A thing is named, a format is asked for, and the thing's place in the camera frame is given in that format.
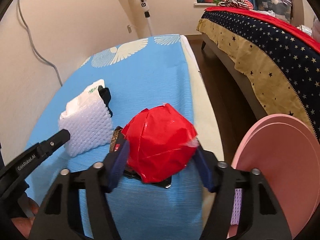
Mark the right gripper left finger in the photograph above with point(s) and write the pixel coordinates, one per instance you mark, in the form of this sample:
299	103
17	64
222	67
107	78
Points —
76	206

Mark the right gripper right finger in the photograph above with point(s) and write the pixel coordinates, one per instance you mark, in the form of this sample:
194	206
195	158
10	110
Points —
245	207

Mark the white sock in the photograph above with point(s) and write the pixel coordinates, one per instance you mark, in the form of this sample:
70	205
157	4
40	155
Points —
83	94

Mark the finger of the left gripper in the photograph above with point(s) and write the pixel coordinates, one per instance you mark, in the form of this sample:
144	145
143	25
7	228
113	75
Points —
13	175

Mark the clear storage bin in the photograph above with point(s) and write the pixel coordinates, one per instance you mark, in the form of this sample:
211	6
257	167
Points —
281	8

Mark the striped clothing pile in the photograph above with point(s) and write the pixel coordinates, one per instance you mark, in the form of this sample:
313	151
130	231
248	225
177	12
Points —
243	4

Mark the red plastic bag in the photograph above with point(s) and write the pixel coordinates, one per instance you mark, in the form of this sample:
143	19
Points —
162	142

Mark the star patterned bed blanket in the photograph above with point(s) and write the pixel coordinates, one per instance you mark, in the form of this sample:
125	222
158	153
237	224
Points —
280	61

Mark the black sock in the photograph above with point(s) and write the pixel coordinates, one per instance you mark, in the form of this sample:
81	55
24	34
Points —
105	94

